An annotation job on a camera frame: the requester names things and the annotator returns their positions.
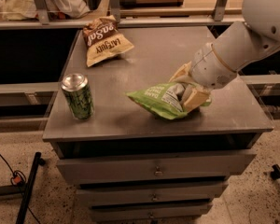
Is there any green rice chip bag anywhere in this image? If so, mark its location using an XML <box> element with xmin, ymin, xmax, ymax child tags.
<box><xmin>126</xmin><ymin>82</ymin><xmax>212</xmax><ymax>120</ymax></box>

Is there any black stand leg right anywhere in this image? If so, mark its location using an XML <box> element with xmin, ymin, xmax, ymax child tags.
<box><xmin>270</xmin><ymin>164</ymin><xmax>280</xmax><ymax>180</ymax></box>

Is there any grey drawer cabinet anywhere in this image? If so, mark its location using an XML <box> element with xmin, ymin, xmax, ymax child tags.
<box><xmin>43</xmin><ymin>27</ymin><xmax>273</xmax><ymax>223</ymax></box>

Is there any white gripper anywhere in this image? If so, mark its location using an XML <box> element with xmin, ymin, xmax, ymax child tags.
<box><xmin>169</xmin><ymin>43</ymin><xmax>237</xmax><ymax>112</ymax></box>

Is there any black cable with red clip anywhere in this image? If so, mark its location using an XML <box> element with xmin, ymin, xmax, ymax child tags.
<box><xmin>0</xmin><ymin>143</ymin><xmax>42</xmax><ymax>224</ymax></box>

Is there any green soda can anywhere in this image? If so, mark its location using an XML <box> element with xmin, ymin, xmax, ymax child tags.
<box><xmin>61</xmin><ymin>73</ymin><xmax>94</xmax><ymax>119</ymax></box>

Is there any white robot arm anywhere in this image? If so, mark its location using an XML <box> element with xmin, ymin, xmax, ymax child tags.
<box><xmin>170</xmin><ymin>0</ymin><xmax>280</xmax><ymax>112</ymax></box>

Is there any brown chip bag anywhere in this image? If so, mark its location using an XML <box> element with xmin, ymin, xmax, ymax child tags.
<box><xmin>82</xmin><ymin>15</ymin><xmax>133</xmax><ymax>67</ymax></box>

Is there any white cloth bundle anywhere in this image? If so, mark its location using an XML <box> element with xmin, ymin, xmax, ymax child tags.
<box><xmin>0</xmin><ymin>0</ymin><xmax>90</xmax><ymax>21</ymax></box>

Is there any grey metal shelf rail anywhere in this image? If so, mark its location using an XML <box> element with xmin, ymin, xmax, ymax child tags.
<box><xmin>0</xmin><ymin>0</ymin><xmax>243</xmax><ymax>30</ymax></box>

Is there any black stand leg left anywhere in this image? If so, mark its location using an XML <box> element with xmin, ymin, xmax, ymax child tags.
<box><xmin>0</xmin><ymin>152</ymin><xmax>46</xmax><ymax>224</ymax></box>

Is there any black stand leg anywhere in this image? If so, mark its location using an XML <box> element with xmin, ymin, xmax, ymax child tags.
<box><xmin>270</xmin><ymin>164</ymin><xmax>280</xmax><ymax>180</ymax></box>
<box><xmin>0</xmin><ymin>152</ymin><xmax>46</xmax><ymax>224</ymax></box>

